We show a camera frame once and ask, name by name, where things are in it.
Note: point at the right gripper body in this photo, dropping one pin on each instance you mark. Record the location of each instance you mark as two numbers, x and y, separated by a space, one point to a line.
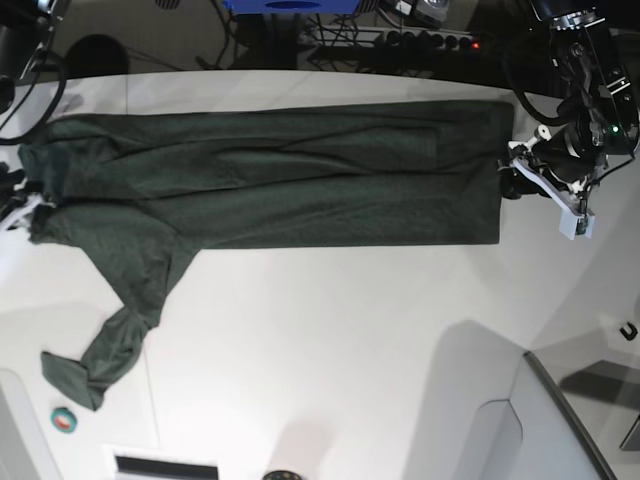
19 200

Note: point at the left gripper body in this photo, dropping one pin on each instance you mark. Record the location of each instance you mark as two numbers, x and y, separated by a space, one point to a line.
567 161

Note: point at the dark green t-shirt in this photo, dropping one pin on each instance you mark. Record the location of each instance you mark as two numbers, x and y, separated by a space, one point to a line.
142 195

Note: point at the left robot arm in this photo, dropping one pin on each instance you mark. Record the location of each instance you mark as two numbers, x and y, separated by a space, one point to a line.
599 116

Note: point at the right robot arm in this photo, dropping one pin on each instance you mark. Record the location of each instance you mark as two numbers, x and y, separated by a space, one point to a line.
27 33

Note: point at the black U-shaped hook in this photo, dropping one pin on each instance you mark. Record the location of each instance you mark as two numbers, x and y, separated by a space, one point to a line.
629 331

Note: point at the grey power strip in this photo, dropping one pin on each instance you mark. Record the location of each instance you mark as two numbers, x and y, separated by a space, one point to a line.
350 36

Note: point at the green red tape roll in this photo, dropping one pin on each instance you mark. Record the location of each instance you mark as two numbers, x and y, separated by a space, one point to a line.
63 420

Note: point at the blue plastic bin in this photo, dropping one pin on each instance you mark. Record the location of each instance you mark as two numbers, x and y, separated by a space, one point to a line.
291 6

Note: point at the small black round object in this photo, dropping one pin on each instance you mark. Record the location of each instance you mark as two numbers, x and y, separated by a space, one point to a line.
282 475

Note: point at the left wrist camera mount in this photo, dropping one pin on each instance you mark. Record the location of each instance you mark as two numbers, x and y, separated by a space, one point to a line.
574 225

